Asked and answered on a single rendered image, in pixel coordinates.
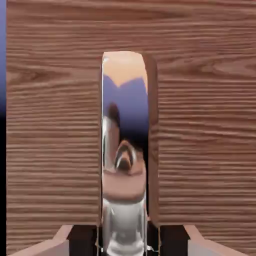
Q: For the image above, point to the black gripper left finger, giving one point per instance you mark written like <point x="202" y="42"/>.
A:
<point x="82" y="240"/>

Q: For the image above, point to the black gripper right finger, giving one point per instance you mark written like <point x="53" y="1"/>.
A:
<point x="174" y="240"/>

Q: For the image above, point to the wooden cabinet door front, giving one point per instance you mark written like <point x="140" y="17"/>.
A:
<point x="50" y="120"/>

